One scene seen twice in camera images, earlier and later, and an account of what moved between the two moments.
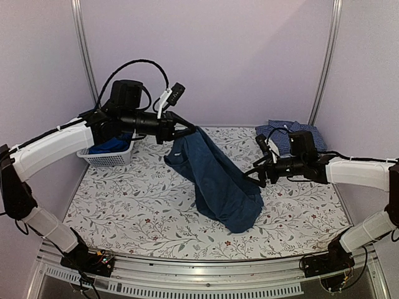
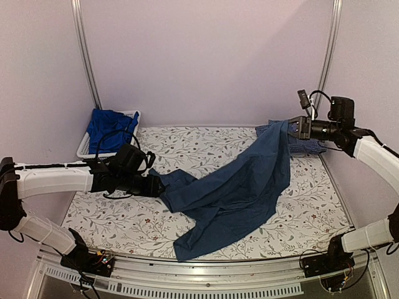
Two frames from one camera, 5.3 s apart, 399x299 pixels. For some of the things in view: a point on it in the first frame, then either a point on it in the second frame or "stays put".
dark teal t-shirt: [223, 194] to [240, 196]
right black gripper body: [275, 175] to [307, 121]
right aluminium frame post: [335, 35] stays put
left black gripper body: [166, 123] to [149, 189]
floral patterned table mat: [144, 209] stays put
